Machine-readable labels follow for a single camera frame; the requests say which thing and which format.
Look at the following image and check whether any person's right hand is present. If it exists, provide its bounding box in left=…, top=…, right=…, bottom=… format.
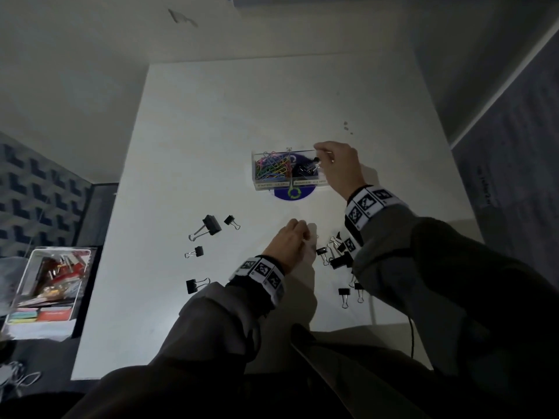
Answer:
left=314, top=141, right=368, bottom=201

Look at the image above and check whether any grey coiled cable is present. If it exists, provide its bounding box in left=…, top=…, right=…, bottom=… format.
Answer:
left=0, top=361, right=43, bottom=400

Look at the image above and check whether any person's dark clothing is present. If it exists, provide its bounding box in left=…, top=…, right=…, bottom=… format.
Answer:
left=63, top=323, right=559, bottom=419

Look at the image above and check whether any blue round disc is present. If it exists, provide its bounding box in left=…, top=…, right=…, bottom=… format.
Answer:
left=273, top=154, right=317, bottom=201

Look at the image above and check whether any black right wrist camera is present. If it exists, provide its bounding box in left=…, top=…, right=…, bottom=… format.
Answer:
left=330, top=233, right=364, bottom=271

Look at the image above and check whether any large black binder clip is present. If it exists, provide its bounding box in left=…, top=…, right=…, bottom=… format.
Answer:
left=188, top=214, right=222, bottom=242

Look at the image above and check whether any white stationery tray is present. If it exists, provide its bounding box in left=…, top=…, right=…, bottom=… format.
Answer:
left=1, top=247, right=93, bottom=342

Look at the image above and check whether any red stationery packet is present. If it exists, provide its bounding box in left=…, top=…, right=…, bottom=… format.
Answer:
left=37, top=253, right=89, bottom=297

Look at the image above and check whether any person's left hand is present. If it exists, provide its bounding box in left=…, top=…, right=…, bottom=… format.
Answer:
left=261, top=218, right=318, bottom=276

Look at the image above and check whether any person's right forearm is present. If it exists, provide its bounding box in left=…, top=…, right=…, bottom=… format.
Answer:
left=351, top=204, right=559, bottom=389

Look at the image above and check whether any clear plastic compartment box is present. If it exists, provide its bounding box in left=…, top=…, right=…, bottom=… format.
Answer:
left=252, top=148, right=328, bottom=191

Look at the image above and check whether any pile of boxed binder clips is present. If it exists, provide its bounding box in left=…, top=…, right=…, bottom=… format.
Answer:
left=293, top=156, right=319, bottom=177

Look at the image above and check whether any wrist marker band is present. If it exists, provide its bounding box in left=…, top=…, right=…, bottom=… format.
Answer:
left=344, top=185, right=408, bottom=232
left=228, top=255, right=287, bottom=307

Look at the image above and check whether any right wrist marker band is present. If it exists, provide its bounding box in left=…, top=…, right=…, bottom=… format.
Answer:
left=344, top=185, right=408, bottom=232

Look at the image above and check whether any left wrist marker band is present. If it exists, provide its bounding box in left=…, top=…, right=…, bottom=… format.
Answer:
left=228, top=255, right=287, bottom=307

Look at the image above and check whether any person's left forearm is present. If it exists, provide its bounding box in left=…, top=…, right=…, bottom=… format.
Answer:
left=151, top=275, right=282, bottom=378

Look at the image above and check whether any pile of coloured paper clips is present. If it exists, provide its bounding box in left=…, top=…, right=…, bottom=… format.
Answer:
left=255, top=152, right=293, bottom=182

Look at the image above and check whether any stack of coloured sticky notes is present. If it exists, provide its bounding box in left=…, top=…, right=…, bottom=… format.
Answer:
left=7, top=306, right=73, bottom=324

